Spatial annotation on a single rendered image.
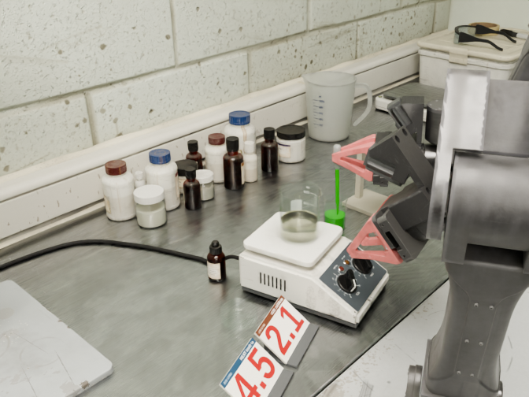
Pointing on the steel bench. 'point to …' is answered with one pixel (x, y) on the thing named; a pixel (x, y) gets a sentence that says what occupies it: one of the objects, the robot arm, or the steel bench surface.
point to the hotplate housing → (302, 284)
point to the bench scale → (410, 95)
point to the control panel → (365, 284)
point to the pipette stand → (364, 198)
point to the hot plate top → (315, 252)
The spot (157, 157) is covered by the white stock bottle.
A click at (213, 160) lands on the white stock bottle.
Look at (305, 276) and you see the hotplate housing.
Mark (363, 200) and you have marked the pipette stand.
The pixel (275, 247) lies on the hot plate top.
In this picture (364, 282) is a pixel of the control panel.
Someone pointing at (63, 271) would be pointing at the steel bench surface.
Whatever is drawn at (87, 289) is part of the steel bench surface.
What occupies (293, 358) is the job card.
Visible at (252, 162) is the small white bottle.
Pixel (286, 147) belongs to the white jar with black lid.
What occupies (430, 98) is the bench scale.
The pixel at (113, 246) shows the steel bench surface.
